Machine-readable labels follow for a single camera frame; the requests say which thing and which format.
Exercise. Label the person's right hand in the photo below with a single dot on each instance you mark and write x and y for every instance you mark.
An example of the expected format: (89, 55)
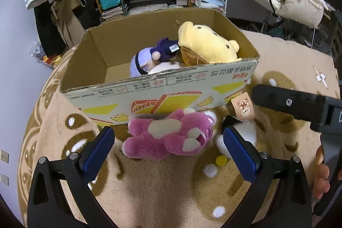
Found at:
(320, 177)

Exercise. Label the white wall outlet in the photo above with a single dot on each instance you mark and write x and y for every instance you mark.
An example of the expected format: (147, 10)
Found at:
(4, 156)
(4, 179)

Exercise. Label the pink plush bear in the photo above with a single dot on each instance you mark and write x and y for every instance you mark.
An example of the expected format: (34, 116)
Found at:
(165, 134)

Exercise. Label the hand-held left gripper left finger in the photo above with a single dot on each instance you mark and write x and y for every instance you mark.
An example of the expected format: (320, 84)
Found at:
(98, 153)

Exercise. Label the purple dressed plush doll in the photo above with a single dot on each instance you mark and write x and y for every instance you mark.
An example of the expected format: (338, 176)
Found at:
(160, 50)

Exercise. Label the yellow dog plush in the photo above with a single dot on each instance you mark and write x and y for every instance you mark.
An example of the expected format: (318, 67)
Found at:
(205, 46)

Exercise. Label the beige coat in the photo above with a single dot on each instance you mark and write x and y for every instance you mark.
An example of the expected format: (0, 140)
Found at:
(72, 27)

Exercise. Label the pile of books and papers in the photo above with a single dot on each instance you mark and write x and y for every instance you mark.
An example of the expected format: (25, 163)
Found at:
(155, 5)

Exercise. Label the beige brown plush rug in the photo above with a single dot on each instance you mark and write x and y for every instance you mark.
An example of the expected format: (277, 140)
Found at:
(160, 185)

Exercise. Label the stack of books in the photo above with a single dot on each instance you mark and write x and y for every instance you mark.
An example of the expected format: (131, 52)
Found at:
(112, 13)

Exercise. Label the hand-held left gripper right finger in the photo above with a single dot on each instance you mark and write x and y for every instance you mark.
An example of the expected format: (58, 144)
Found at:
(240, 159)

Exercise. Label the blue white packet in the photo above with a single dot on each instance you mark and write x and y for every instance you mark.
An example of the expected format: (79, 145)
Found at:
(211, 1)

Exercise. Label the red yellow packets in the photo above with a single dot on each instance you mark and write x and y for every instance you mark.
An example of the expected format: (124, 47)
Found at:
(52, 60)

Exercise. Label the cardboard box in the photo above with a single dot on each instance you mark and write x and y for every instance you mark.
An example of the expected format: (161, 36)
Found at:
(187, 81)

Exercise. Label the cream pillow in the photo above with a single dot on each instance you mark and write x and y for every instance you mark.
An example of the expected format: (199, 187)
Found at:
(304, 3)

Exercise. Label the black coat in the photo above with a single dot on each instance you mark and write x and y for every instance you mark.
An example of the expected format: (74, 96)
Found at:
(50, 30)

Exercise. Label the yellow round cap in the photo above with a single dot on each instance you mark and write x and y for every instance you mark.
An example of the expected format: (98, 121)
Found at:
(221, 160)

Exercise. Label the black white panda plush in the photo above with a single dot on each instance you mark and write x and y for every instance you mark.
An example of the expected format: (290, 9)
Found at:
(248, 131)

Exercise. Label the patterned plastic bag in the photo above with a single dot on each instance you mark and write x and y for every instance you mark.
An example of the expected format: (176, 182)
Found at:
(37, 49)

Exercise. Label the bear print tag card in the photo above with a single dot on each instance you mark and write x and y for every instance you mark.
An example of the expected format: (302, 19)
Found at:
(243, 109)

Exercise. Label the black chair base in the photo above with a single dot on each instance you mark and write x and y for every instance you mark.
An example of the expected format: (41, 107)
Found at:
(280, 27)

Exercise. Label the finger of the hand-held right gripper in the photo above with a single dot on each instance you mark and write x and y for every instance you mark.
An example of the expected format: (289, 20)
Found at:
(280, 102)

